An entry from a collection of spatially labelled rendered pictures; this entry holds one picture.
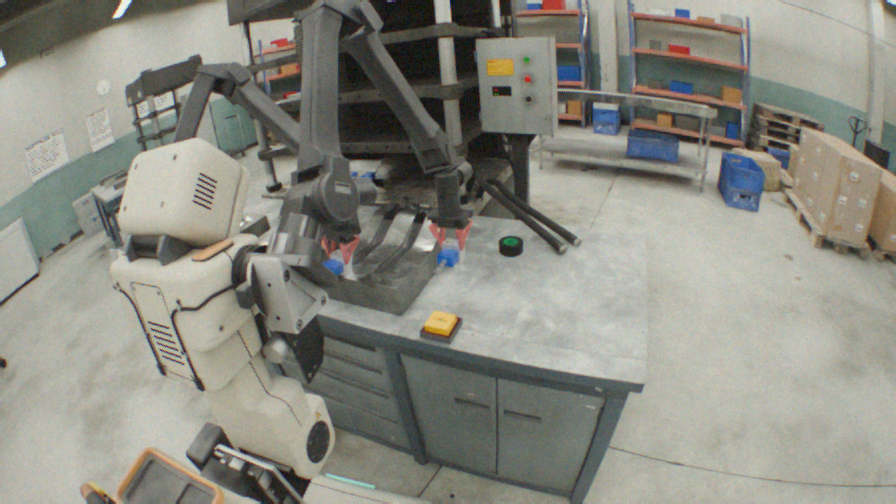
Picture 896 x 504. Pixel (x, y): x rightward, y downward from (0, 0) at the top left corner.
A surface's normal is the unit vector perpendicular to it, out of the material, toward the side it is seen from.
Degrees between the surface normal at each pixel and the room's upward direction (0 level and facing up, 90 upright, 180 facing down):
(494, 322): 0
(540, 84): 90
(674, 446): 0
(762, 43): 90
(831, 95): 90
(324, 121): 74
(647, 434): 1
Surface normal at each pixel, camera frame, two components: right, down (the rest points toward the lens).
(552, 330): -0.09, -0.87
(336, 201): 0.86, -0.10
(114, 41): 0.85, 0.19
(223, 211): 0.97, 0.03
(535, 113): -0.40, 0.48
